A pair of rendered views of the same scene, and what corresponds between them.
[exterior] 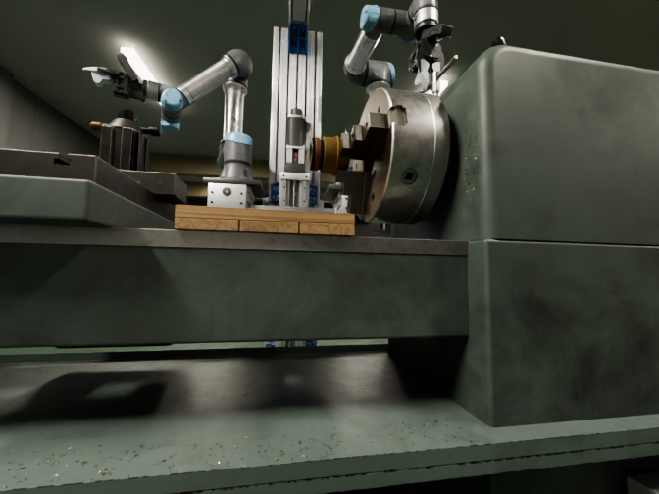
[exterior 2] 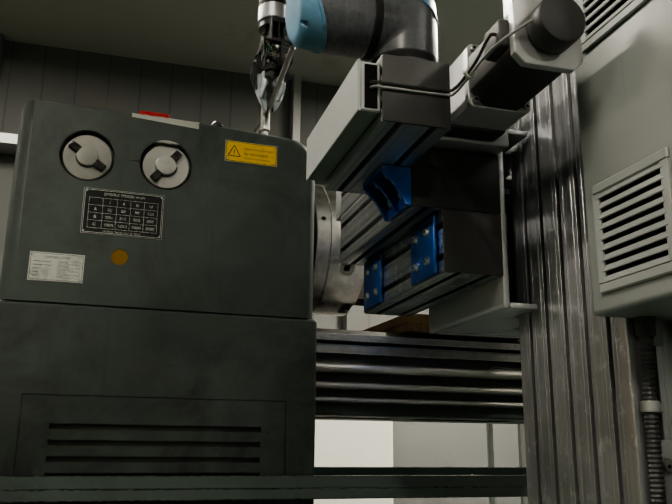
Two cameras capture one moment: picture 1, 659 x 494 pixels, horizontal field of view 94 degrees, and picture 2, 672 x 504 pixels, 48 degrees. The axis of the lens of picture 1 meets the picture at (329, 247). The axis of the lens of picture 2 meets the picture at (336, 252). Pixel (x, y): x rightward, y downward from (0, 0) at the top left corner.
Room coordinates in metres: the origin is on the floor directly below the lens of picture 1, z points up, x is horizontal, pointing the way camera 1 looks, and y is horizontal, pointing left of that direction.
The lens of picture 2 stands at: (2.53, -0.37, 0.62)
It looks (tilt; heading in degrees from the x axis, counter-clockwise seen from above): 14 degrees up; 172
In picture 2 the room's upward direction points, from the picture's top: 1 degrees clockwise
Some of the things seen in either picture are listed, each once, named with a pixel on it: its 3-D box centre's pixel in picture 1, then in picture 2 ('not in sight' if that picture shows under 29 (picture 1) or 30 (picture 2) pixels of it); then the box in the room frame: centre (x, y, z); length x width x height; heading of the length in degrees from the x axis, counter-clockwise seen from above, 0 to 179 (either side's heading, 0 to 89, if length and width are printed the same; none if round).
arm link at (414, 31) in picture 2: not in sight; (400, 29); (1.35, -0.10, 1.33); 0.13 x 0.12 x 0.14; 100
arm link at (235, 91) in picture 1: (233, 117); not in sight; (1.40, 0.47, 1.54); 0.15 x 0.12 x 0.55; 29
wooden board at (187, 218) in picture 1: (270, 233); (433, 336); (0.69, 0.14, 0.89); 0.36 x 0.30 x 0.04; 10
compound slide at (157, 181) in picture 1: (134, 186); not in sight; (0.71, 0.46, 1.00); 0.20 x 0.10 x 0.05; 100
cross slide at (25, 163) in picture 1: (105, 199); not in sight; (0.64, 0.48, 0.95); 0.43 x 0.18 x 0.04; 10
